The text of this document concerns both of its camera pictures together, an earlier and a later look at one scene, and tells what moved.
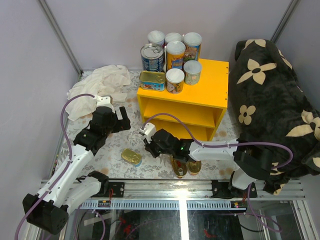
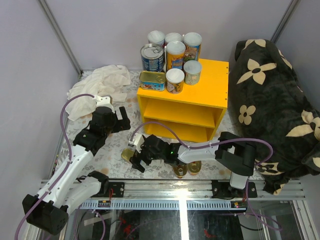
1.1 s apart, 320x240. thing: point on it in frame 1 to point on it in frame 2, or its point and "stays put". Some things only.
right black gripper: [149, 147] to [136, 164]
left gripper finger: [125, 123] stays put
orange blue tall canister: [175, 50] stays put
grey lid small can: [192, 69] stays put
